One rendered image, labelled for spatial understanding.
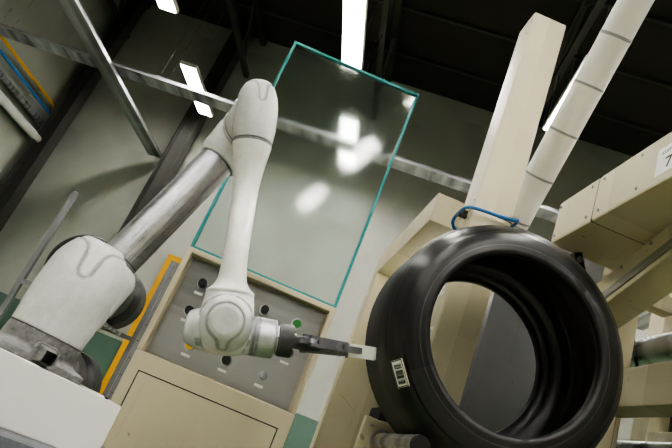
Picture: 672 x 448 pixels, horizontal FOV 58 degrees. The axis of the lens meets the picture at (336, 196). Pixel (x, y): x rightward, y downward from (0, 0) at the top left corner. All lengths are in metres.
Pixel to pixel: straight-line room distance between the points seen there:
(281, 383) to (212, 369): 0.23
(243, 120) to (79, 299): 0.57
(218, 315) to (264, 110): 0.57
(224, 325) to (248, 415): 0.86
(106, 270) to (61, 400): 0.27
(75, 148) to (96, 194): 1.16
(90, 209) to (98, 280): 11.02
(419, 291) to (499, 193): 0.69
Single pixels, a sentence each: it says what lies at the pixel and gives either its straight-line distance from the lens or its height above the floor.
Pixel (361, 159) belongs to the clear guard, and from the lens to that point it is 2.33.
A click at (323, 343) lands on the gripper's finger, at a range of 1.42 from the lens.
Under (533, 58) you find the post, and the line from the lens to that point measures 2.32.
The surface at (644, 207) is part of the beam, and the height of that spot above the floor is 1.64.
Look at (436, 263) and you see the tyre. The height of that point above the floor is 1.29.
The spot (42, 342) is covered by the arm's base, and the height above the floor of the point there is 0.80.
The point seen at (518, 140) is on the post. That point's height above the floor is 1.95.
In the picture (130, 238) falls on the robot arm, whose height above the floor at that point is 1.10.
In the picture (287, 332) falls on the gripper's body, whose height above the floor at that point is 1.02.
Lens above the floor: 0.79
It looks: 23 degrees up
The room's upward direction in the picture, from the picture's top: 23 degrees clockwise
